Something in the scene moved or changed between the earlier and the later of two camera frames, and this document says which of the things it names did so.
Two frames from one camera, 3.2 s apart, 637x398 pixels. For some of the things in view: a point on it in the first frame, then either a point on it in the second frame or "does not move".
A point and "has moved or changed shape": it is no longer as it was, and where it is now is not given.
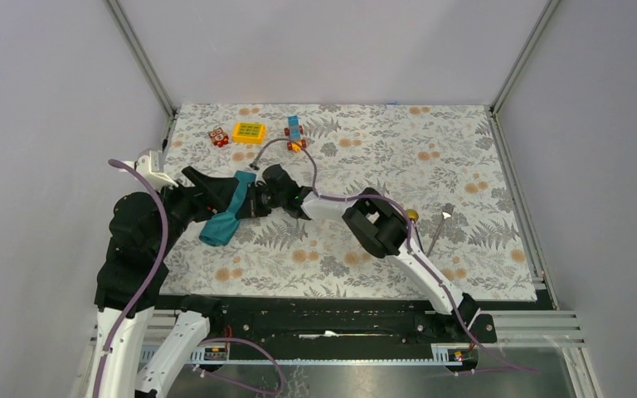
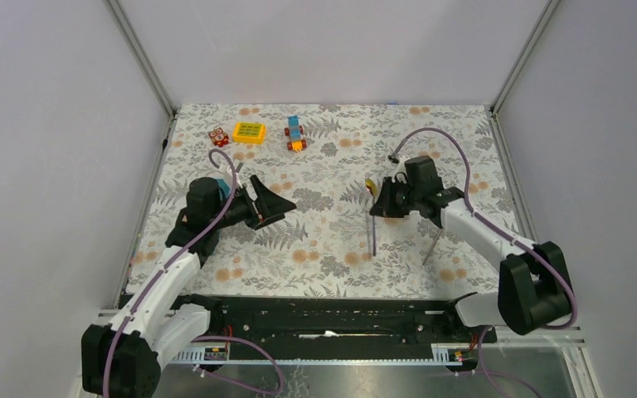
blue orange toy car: x=294 y=132 does not move
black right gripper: x=250 y=208 to x=383 y=206
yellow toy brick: x=249 y=133 does not move
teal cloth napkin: x=219 y=229 has moved or changed shape
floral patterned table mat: x=443 y=160 does not move
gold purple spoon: x=413 y=215 has moved or changed shape
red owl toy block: x=219 y=138 does not move
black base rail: x=347 y=322 does not move
